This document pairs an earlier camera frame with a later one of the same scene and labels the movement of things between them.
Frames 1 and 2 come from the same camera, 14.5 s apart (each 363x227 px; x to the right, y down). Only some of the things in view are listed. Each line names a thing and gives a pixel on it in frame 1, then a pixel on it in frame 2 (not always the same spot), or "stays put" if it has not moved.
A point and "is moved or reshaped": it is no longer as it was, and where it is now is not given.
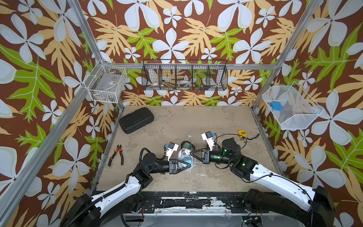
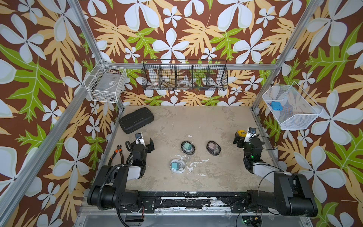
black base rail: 235,202 stays put
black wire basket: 185,74 stays put
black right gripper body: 207,161 → 245,146
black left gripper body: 170,167 → 147,149
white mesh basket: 292,107 stays put
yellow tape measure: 242,133 stays put
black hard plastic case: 136,119 stays put
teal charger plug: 189,161 is moved or reshaped
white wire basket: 104,82 stays put
